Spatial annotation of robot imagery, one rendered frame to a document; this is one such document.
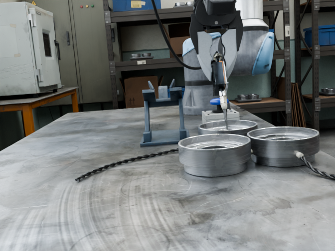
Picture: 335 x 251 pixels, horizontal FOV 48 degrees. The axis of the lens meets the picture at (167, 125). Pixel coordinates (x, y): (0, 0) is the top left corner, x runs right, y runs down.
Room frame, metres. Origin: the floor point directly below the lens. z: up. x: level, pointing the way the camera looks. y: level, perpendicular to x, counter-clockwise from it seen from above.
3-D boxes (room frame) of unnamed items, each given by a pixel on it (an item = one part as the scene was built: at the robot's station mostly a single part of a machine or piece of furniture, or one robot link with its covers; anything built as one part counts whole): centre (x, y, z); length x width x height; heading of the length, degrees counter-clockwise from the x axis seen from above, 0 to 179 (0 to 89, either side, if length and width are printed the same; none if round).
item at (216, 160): (0.54, -0.07, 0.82); 0.10 x 0.10 x 0.04
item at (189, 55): (1.16, -0.13, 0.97); 0.13 x 0.12 x 0.14; 70
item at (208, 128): (0.67, -0.11, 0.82); 0.10 x 0.10 x 0.04
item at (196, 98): (1.16, -0.12, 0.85); 0.15 x 0.15 x 0.10
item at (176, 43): (4.27, -0.27, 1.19); 0.52 x 0.42 x 0.38; 91
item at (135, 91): (4.25, 0.25, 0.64); 0.49 x 0.40 x 0.37; 96
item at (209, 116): (0.82, -0.11, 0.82); 0.08 x 0.07 x 0.05; 1
